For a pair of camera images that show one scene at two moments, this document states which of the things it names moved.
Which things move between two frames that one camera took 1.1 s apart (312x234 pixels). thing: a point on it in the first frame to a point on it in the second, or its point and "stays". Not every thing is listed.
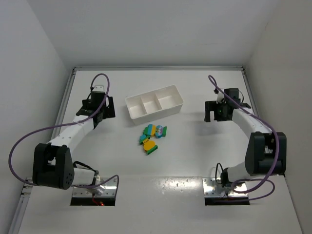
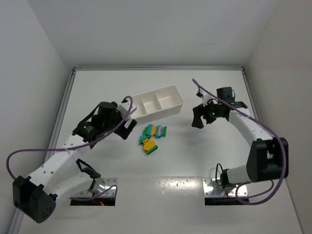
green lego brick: x=146 y=130 stays
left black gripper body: x=105 y=112 to x=122 y=126
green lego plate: x=152 y=149 stays
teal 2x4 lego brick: x=149 y=130 stays
